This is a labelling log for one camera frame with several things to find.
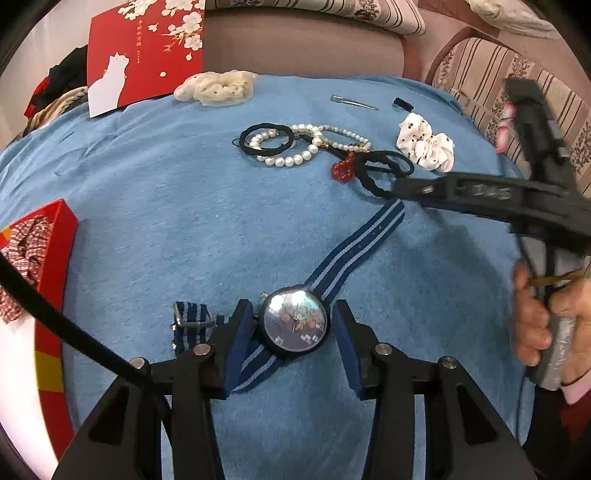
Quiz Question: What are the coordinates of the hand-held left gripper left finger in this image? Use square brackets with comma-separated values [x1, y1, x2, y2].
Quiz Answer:
[53, 299, 254, 480]

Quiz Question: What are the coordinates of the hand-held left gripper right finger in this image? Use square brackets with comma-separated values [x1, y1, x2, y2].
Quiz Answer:
[331, 299, 539, 480]

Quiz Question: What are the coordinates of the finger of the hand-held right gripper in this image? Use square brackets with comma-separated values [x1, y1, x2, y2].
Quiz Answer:
[392, 172, 523, 219]

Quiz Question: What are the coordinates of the blue striped strap wristwatch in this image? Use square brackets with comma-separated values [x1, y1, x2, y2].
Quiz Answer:
[172, 199, 408, 394]

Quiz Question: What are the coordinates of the black wavy hair tie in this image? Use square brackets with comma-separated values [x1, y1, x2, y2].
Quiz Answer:
[353, 150, 416, 200]

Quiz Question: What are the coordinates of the red gift box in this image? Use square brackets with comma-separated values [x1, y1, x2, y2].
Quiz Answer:
[0, 198, 79, 472]

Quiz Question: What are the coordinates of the person's right forearm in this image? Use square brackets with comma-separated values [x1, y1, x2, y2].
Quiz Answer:
[524, 376, 591, 467]

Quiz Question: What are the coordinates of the person's right hand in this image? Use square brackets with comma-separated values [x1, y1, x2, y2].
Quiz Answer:
[512, 261, 591, 386]

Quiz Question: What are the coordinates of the white polka dot scrunchie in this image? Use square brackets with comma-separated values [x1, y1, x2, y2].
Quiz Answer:
[396, 112, 455, 172]

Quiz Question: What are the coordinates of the striped floral sofa armrest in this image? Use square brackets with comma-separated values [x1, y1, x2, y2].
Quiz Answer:
[431, 37, 591, 185]

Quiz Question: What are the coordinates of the silver hair clip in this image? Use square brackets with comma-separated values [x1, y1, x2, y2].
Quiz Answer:
[331, 95, 380, 112]

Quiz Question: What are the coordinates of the blue blanket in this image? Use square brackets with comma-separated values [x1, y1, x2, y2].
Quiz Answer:
[0, 74, 536, 480]

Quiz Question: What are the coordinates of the mauve sofa backrest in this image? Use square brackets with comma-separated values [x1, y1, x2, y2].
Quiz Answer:
[203, 9, 409, 78]

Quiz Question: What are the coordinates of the striped floral pillow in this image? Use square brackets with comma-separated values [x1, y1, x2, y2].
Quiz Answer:
[205, 0, 428, 36]

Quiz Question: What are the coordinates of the red plaid scrunchie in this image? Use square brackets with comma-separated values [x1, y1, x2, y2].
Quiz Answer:
[0, 216, 54, 324]

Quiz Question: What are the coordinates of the cream scrunchie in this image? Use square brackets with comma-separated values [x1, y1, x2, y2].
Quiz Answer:
[174, 71, 258, 108]

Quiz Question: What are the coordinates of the dark clothing pile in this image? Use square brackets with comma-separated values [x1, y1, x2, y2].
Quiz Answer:
[21, 46, 90, 137]

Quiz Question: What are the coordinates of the red box lid with flowers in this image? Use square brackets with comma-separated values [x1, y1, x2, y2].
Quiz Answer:
[88, 0, 206, 118]

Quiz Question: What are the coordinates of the red bead bracelet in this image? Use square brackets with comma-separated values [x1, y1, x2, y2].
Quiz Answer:
[329, 152, 359, 182]

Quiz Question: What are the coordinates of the grey and white bead bracelet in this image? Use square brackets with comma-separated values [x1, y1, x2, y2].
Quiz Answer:
[318, 124, 372, 153]

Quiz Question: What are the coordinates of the white pearl bracelet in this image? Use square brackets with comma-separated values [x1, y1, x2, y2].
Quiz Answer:
[255, 124, 325, 169]

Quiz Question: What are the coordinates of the black strap cable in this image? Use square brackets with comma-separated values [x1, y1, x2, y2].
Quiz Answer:
[0, 253, 148, 384]

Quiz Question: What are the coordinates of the black round hair tie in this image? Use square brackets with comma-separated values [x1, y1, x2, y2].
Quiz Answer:
[232, 123, 296, 156]

